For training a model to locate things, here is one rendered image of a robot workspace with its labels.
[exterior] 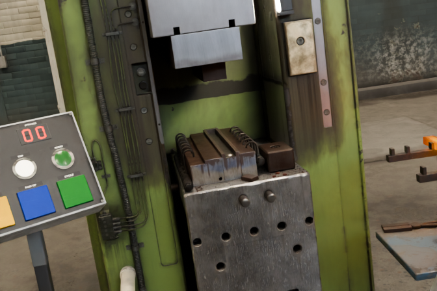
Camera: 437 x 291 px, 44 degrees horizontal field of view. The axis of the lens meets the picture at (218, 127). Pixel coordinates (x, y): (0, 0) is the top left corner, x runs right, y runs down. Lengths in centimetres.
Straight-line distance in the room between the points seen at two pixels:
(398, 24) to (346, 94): 633
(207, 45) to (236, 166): 37
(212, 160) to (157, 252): 40
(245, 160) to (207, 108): 49
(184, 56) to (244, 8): 22
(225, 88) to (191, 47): 54
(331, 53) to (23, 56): 637
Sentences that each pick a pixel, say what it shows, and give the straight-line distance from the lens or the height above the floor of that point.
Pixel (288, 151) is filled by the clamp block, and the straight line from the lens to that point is 164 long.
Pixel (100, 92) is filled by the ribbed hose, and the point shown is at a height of 122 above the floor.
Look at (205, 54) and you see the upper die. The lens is 155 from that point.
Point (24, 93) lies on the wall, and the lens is 788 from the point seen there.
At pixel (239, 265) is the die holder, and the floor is 67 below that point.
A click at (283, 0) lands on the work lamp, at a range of 171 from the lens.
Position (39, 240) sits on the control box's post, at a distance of 156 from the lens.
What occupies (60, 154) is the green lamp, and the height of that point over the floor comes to 110.
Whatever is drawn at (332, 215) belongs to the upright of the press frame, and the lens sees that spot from 191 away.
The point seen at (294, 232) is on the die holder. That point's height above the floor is 74.
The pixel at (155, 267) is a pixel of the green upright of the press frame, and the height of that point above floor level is 62.
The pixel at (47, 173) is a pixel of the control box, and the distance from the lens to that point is 145.
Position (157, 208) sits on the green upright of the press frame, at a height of 82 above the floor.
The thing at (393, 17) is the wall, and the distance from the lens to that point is 812.
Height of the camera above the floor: 138
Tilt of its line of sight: 11 degrees down
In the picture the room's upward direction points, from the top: 8 degrees counter-clockwise
